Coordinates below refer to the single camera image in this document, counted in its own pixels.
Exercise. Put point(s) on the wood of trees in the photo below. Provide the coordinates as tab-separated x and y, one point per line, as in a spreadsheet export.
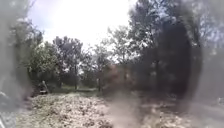
146	56

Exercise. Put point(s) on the leaf-strewn dirt ground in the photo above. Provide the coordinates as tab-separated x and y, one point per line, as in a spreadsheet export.
70	111

